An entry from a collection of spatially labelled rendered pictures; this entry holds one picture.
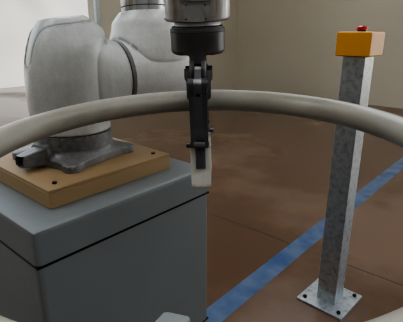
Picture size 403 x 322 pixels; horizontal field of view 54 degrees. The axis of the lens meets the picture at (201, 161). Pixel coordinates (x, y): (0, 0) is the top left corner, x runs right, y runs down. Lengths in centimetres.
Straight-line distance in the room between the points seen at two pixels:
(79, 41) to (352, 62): 98
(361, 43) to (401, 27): 507
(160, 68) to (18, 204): 39
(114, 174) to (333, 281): 120
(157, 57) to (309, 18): 624
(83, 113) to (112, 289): 36
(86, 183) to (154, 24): 36
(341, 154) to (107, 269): 104
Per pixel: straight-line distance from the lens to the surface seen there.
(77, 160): 77
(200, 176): 60
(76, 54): 76
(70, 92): 76
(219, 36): 55
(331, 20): 687
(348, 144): 152
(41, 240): 65
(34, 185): 73
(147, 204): 75
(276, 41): 732
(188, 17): 53
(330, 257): 171
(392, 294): 198
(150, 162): 81
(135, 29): 87
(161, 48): 86
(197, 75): 53
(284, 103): 55
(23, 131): 49
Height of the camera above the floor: 108
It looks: 18 degrees down
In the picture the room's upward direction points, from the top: straight up
